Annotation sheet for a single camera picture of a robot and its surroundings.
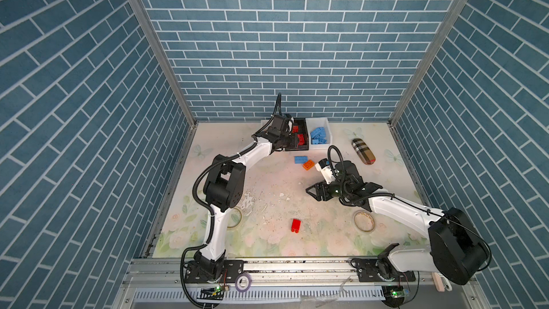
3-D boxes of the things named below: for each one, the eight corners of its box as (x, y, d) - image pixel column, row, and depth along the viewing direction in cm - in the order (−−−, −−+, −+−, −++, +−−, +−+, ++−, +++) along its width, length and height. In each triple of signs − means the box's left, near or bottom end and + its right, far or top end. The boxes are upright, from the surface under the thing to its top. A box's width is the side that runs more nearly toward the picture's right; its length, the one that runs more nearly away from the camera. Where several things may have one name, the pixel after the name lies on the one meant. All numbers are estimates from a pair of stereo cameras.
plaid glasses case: (367, 165, 105) (369, 162, 102) (350, 142, 114) (352, 138, 112) (376, 163, 106) (378, 159, 103) (358, 140, 115) (360, 136, 113)
